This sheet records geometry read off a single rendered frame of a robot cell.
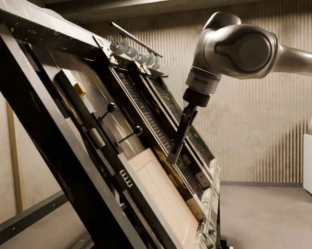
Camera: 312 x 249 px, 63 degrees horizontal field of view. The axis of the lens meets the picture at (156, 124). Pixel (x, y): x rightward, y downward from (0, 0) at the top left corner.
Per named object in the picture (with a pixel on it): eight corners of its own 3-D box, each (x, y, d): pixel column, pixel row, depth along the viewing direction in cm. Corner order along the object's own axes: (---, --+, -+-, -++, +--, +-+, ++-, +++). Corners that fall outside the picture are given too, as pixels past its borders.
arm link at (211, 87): (188, 65, 68) (180, 86, 69) (221, 76, 66) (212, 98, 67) (193, 66, 76) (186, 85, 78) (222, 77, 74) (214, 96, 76)
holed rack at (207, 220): (206, 238, 125) (207, 237, 125) (203, 233, 126) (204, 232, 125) (217, 160, 283) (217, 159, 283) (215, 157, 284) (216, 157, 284)
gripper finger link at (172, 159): (182, 144, 77) (182, 145, 76) (175, 164, 78) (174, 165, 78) (173, 140, 77) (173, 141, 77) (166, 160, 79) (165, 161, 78)
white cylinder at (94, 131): (86, 132, 99) (97, 149, 99) (92, 128, 98) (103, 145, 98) (90, 131, 102) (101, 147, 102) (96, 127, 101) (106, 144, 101)
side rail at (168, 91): (206, 163, 279) (214, 158, 276) (151, 81, 286) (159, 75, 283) (207, 161, 287) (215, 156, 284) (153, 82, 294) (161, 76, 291)
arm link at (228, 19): (185, 63, 75) (195, 67, 63) (205, 9, 71) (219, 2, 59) (218, 75, 77) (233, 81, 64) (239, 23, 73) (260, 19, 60)
